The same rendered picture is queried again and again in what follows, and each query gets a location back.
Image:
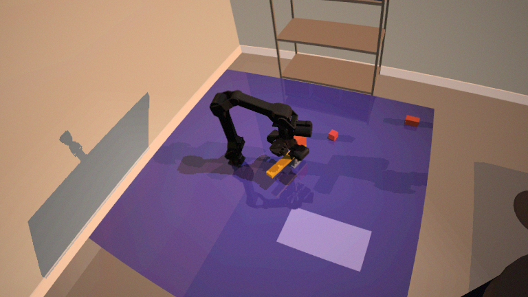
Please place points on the red cube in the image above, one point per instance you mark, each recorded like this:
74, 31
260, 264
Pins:
333, 135

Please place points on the red-orange rectangular block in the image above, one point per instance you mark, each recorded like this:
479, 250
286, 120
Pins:
412, 121

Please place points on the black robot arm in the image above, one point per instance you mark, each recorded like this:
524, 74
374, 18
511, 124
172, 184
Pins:
280, 114

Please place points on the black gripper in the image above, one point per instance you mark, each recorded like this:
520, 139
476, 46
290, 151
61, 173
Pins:
297, 151

